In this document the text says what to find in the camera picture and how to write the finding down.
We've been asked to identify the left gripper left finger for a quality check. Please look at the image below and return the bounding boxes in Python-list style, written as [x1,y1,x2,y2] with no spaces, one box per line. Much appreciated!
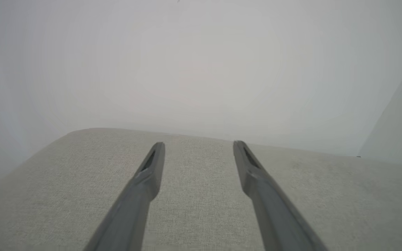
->
[83,142,166,251]

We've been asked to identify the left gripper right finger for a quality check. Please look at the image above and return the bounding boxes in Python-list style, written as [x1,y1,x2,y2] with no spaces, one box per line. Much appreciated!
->
[233,140,329,251]

